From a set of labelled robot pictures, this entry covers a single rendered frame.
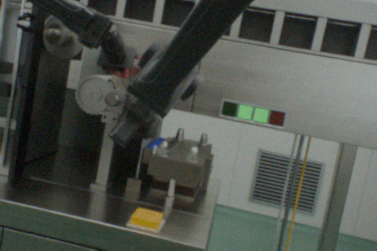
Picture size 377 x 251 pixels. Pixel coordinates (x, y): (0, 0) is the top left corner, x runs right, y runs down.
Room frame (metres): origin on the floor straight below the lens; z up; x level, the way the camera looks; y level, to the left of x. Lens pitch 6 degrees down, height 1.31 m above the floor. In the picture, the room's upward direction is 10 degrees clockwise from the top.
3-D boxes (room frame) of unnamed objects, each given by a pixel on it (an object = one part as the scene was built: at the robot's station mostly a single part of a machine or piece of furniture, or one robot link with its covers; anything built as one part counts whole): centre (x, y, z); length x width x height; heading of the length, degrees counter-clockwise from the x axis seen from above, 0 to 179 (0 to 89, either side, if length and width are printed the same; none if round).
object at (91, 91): (1.39, 0.28, 1.17); 0.26 x 0.12 x 0.12; 172
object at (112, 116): (1.22, 0.21, 1.05); 0.06 x 0.05 x 0.31; 172
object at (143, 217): (1.00, 0.05, 0.91); 0.07 x 0.07 x 0.02; 82
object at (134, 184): (1.37, 0.10, 0.92); 0.28 x 0.04 x 0.04; 172
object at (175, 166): (1.39, -0.03, 1.00); 0.40 x 0.16 x 0.06; 172
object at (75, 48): (1.42, 0.40, 1.33); 0.25 x 0.14 x 0.14; 172
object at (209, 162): (1.40, -0.12, 0.96); 0.10 x 0.03 x 0.11; 172
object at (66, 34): (1.27, 0.42, 1.33); 0.06 x 0.06 x 0.06; 82
